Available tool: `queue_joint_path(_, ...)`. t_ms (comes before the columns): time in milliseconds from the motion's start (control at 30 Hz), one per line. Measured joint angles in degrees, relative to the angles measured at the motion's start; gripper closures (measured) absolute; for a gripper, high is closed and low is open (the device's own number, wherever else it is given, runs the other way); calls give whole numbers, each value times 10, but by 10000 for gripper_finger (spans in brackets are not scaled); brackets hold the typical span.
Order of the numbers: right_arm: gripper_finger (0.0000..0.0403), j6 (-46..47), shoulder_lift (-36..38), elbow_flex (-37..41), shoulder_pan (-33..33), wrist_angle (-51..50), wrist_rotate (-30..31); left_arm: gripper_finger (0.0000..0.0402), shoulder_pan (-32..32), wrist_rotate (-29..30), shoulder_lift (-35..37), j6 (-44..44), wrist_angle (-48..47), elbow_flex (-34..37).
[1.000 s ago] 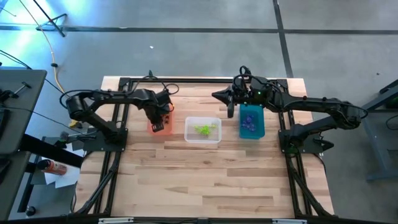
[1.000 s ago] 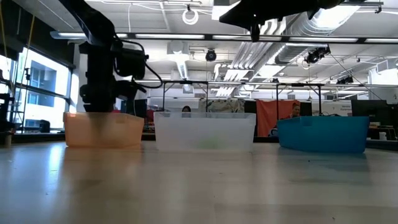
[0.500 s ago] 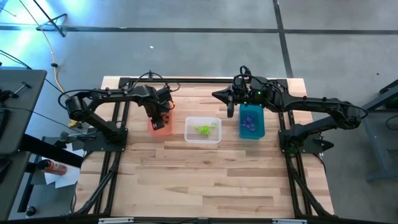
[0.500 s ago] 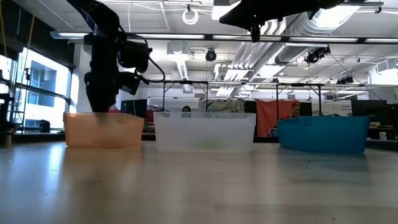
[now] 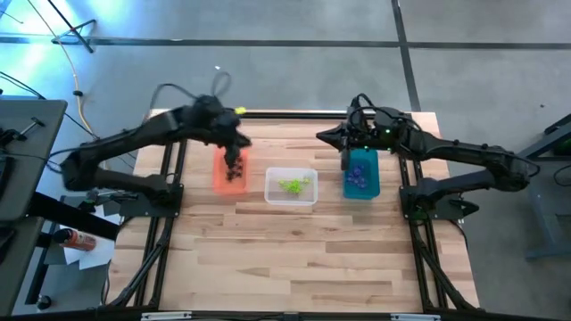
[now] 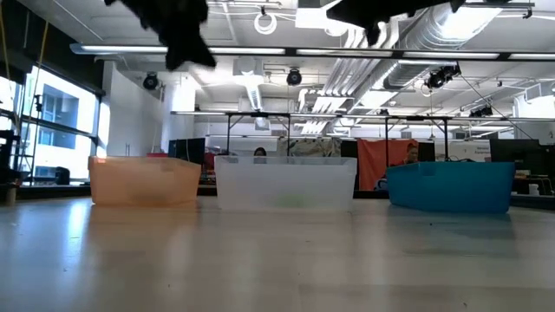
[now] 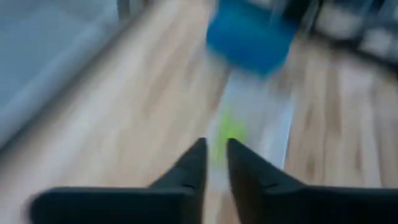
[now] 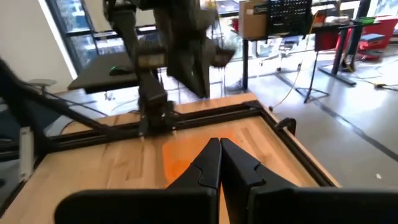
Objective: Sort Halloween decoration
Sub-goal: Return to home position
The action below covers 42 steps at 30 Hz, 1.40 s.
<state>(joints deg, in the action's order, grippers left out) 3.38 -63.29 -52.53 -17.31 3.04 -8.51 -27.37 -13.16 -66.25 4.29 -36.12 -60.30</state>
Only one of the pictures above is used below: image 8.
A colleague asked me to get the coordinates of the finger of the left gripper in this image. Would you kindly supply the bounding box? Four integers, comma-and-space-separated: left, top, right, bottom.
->
210, 42, 236, 68
167, 39, 211, 99

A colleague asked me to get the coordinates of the black perforated crate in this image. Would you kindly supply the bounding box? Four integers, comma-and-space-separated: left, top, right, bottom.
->
267, 0, 313, 37

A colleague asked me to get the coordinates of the black aluminium table frame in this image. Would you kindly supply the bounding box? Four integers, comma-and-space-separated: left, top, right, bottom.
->
0, 58, 341, 215

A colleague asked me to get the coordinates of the red box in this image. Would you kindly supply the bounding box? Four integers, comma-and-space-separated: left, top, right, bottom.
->
314, 30, 340, 52

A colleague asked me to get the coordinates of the black tripod stand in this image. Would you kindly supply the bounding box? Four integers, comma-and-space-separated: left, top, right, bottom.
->
294, 51, 330, 104

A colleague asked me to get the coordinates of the black workbench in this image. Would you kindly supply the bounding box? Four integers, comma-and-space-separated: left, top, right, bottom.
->
241, 21, 382, 91

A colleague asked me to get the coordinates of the black frame clip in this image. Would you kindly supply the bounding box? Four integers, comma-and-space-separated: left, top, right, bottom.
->
273, 117, 297, 136

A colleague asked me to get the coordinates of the orange plastic bin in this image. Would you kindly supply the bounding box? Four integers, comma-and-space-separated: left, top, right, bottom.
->
161, 130, 240, 187

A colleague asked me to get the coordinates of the brown cardboard box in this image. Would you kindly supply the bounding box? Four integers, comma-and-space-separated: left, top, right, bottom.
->
238, 0, 270, 40

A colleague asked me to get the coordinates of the black computer mouse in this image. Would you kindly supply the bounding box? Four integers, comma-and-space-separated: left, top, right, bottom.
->
108, 65, 134, 77

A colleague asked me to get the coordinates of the silver metal bracket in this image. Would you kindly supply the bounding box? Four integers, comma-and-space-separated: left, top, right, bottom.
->
18, 126, 34, 183

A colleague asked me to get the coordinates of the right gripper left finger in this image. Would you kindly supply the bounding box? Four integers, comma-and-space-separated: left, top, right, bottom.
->
54, 138, 222, 224

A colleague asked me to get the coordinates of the grey side table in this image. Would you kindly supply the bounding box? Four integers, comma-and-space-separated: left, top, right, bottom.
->
67, 51, 141, 94

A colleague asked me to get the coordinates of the large window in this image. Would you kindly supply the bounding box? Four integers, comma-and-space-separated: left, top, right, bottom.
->
46, 0, 162, 74

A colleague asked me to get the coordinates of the yellow floor cable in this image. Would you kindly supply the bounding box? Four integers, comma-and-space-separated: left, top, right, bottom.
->
269, 60, 304, 112

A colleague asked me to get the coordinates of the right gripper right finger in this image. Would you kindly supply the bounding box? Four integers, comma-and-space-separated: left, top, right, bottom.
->
220, 138, 398, 224

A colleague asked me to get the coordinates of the green bowl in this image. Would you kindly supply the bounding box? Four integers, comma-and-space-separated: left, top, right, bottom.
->
357, 17, 377, 26

